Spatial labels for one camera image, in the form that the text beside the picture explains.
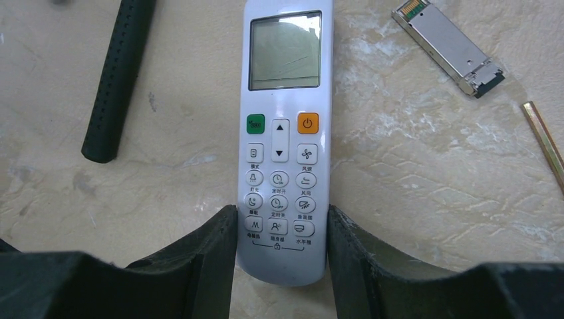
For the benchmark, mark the black handled hammer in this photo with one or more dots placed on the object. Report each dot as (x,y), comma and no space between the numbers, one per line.
(117,80)

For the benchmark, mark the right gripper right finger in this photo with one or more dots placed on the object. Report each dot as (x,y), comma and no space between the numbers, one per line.
(372,279)

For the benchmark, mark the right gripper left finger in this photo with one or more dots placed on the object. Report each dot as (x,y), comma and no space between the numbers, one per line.
(190,278)

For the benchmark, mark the white remote control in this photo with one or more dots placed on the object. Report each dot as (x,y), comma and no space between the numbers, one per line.
(285,140)

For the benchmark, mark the silver transceiver module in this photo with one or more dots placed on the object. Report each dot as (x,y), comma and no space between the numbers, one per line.
(474,72)

